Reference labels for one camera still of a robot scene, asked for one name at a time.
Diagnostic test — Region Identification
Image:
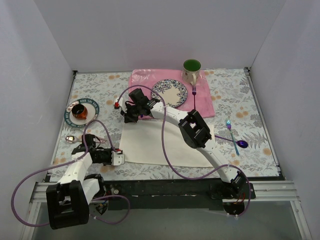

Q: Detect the iridescent blue fork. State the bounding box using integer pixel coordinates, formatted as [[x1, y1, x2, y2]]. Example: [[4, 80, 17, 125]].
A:
[[225, 119, 240, 156]]

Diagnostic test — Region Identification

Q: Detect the purple spoon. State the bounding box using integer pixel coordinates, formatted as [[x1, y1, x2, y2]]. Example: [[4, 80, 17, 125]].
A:
[[214, 135, 249, 149]]

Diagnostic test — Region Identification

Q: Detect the rose gold spoon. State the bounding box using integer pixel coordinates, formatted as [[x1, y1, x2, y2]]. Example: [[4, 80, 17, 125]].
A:
[[64, 135, 106, 144]]

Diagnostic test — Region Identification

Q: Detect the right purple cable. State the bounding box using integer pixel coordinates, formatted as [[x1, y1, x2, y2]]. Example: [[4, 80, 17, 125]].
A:
[[117, 86, 252, 218]]

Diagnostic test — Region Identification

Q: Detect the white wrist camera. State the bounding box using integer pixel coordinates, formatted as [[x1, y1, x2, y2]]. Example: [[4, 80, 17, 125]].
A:
[[111, 149, 125, 166], [113, 97, 126, 111]]

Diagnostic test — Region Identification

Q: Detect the purple fork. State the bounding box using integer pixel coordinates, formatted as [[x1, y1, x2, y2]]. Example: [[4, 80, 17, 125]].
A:
[[192, 85, 197, 110]]

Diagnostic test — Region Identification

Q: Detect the cream mug green inside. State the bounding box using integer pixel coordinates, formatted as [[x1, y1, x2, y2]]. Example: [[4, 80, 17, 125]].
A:
[[182, 59, 201, 86]]

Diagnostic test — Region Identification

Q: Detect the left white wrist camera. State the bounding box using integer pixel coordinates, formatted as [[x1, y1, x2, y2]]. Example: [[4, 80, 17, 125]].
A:
[[111, 149, 125, 166]]

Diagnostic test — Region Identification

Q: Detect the floral patterned tablecloth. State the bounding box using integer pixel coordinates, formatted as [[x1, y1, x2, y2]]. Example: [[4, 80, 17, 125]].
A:
[[51, 68, 286, 181]]

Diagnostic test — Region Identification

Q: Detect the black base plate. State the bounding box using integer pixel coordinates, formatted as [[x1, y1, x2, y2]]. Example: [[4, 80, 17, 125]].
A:
[[103, 178, 256, 214]]

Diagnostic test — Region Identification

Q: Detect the pink satin placemat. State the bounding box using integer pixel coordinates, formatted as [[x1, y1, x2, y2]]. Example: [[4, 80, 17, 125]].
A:
[[128, 68, 216, 121]]

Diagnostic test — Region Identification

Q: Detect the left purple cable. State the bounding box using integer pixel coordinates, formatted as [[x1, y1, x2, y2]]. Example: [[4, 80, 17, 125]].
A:
[[11, 119, 131, 228]]

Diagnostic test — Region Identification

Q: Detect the purple cable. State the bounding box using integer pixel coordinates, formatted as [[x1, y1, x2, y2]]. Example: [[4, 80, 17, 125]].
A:
[[117, 86, 252, 218], [11, 119, 131, 228]]

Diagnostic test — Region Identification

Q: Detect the white cloth napkin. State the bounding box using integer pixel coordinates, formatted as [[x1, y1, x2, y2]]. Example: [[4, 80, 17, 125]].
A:
[[119, 120, 212, 168]]

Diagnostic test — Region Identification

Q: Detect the orange brown small cup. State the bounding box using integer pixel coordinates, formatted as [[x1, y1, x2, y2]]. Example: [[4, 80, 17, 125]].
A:
[[71, 104, 88, 120]]

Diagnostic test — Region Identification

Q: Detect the blue floral plate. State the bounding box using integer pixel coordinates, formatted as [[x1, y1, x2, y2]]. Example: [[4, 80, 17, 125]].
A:
[[151, 79, 188, 108]]

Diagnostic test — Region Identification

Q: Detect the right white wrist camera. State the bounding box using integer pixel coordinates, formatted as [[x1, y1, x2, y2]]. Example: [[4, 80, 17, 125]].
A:
[[113, 97, 126, 111]]

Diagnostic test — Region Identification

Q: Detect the teal rimmed saucer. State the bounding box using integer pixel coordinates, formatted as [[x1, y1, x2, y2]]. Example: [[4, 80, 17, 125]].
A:
[[64, 98, 100, 128]]

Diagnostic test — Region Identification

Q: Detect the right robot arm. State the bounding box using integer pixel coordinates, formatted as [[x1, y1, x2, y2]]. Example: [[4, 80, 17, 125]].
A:
[[114, 85, 250, 199]]

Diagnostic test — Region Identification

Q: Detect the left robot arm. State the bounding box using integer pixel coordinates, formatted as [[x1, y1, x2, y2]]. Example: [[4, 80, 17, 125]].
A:
[[46, 134, 112, 230]]

